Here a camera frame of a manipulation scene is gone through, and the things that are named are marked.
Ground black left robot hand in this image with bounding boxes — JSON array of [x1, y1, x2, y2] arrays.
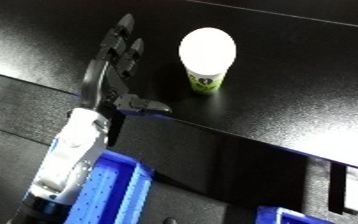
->
[[77, 13, 174, 116]]

